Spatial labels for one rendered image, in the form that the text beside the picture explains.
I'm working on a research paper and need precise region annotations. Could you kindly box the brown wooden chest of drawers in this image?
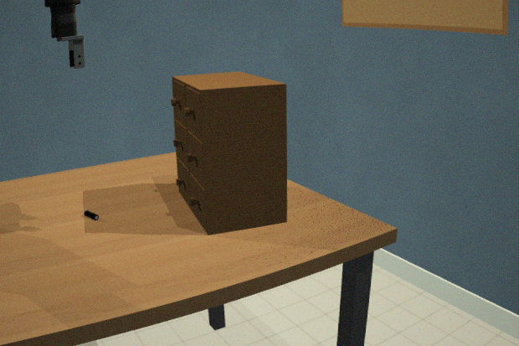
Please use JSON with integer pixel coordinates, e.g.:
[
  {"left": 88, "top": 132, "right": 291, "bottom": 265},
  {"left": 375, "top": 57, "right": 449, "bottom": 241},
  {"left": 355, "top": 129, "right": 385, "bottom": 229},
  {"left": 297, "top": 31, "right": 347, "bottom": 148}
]
[{"left": 172, "top": 72, "right": 287, "bottom": 235}]

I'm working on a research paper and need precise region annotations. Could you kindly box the dark brown drawer front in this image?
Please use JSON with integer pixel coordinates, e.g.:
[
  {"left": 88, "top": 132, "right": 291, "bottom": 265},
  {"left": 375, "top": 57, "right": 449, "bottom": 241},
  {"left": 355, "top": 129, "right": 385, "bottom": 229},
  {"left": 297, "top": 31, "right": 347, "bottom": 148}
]
[
  {"left": 187, "top": 131, "right": 204, "bottom": 186},
  {"left": 173, "top": 119, "right": 188, "bottom": 167},
  {"left": 176, "top": 158, "right": 191, "bottom": 207},
  {"left": 171, "top": 80, "right": 186, "bottom": 126},
  {"left": 184, "top": 86, "right": 202, "bottom": 139},
  {"left": 189, "top": 173, "right": 207, "bottom": 230}
]

